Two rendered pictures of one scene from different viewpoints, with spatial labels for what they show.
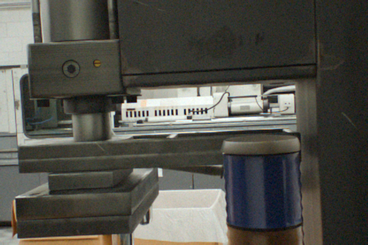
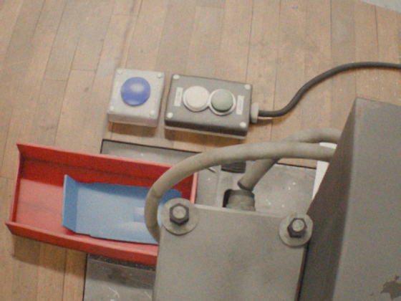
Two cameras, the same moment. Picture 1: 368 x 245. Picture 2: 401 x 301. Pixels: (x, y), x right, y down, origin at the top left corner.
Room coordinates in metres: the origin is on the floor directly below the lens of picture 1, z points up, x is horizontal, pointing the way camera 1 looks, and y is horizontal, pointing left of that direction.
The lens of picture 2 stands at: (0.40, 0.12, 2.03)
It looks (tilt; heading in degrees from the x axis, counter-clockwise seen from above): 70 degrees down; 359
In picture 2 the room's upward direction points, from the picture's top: 4 degrees clockwise
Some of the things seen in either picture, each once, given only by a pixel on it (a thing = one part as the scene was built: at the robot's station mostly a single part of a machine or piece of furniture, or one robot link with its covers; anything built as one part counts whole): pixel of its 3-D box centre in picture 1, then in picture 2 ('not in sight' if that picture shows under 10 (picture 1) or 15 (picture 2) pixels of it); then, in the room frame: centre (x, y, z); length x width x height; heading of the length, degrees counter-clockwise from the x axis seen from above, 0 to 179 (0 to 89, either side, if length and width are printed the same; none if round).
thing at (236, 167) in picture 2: not in sight; (230, 185); (0.76, 0.08, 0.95); 0.06 x 0.03 x 0.09; 176
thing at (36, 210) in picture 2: not in sight; (93, 206); (0.73, 0.25, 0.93); 0.25 x 0.12 x 0.06; 86
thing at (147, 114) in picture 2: not in sight; (136, 100); (0.88, 0.20, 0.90); 0.07 x 0.07 x 0.06; 86
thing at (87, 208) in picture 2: not in sight; (119, 210); (0.73, 0.21, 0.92); 0.15 x 0.07 x 0.03; 90
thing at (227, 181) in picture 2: not in sight; (223, 236); (0.69, 0.08, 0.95); 0.15 x 0.03 x 0.10; 176
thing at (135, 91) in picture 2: not in sight; (135, 92); (0.88, 0.20, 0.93); 0.04 x 0.04 x 0.02
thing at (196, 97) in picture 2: not in sight; (196, 99); (0.88, 0.13, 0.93); 0.03 x 0.03 x 0.02
